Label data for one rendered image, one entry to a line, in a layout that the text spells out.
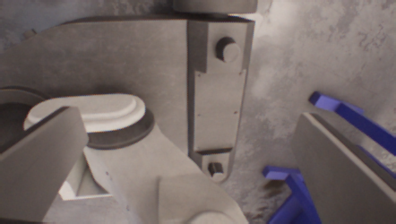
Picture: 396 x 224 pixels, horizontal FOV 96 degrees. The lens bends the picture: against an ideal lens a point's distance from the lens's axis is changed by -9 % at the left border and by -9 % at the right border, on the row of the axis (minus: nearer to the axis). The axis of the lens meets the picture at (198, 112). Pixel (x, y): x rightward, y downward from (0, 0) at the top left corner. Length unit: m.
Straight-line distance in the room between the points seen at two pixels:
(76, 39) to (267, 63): 0.57
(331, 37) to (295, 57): 0.15
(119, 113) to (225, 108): 0.27
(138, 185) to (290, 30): 0.65
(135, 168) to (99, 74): 0.26
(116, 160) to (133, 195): 0.07
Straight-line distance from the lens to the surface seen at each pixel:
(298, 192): 1.08
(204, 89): 0.48
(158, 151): 0.33
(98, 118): 0.36
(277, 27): 0.72
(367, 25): 0.97
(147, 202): 0.27
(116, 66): 0.48
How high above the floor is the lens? 0.61
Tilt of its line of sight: 57 degrees down
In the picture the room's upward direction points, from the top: 161 degrees clockwise
